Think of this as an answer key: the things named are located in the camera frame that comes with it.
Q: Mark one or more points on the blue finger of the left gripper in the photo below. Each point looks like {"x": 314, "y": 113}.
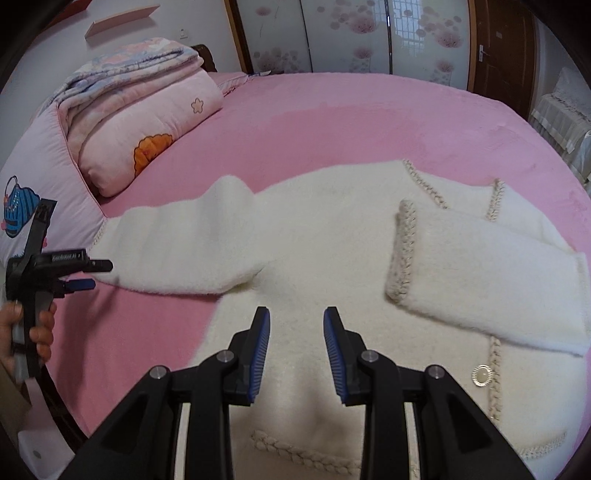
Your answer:
{"x": 77, "y": 285}

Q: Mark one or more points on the cream fuzzy cardigan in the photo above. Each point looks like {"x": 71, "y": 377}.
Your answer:
{"x": 427, "y": 270}

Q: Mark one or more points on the left hand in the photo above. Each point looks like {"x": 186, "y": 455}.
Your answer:
{"x": 41, "y": 335}

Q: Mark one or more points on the dark wooden door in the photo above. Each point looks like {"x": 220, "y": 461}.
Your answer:
{"x": 503, "y": 48}

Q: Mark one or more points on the floral sliding wardrobe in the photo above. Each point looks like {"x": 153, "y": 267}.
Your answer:
{"x": 421, "y": 39}

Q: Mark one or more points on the lilac cartoon pillow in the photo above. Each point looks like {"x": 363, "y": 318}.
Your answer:
{"x": 41, "y": 166}

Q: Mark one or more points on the pastel floral folded blanket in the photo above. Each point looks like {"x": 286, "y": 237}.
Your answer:
{"x": 128, "y": 64}

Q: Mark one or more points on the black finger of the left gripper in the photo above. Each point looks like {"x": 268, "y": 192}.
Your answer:
{"x": 98, "y": 266}

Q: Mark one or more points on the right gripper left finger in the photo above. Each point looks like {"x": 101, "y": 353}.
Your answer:
{"x": 138, "y": 439}

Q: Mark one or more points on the pink bed sheet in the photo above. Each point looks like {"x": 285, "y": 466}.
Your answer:
{"x": 272, "y": 129}

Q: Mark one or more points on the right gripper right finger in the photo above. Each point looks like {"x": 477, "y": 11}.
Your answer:
{"x": 455, "y": 438}

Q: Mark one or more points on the dark wooden headboard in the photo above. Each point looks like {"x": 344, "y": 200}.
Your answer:
{"x": 205, "y": 54}

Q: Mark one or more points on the pink wall shelf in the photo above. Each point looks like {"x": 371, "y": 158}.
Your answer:
{"x": 118, "y": 19}

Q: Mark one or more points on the pink cartoon folded quilt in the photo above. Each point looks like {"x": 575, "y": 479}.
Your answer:
{"x": 121, "y": 132}

